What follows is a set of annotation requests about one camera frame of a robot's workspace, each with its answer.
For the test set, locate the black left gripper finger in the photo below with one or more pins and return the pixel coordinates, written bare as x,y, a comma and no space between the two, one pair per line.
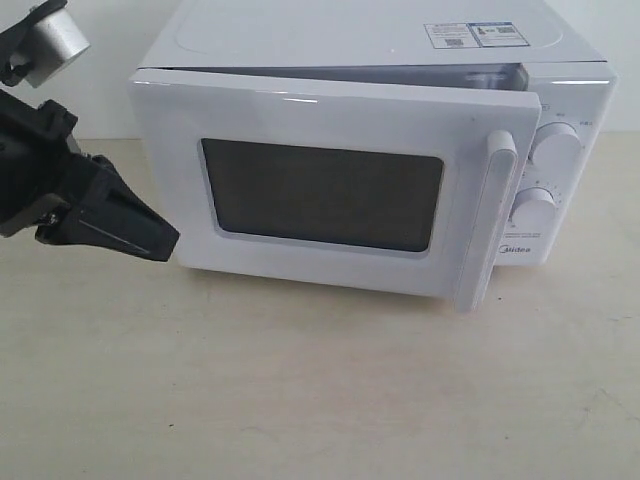
72,229
126,224

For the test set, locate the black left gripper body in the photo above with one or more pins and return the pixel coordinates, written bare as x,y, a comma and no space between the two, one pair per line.
43,174

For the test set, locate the white Midea microwave oven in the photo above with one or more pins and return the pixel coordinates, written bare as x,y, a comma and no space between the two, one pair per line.
385,42

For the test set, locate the instruction label sticker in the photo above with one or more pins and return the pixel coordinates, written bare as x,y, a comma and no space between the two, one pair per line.
475,35

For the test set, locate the white upper microwave knob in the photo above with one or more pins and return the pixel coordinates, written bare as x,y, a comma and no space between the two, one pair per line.
555,143

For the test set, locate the white lower microwave knob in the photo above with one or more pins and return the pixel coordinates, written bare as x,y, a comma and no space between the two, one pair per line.
533,209

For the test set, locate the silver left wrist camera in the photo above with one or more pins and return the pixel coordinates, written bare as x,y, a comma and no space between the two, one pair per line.
52,44

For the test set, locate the white microwave door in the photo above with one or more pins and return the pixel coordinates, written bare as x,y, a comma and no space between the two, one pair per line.
392,188

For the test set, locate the white microwave knob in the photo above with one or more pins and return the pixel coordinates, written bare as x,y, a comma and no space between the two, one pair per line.
555,143
533,209

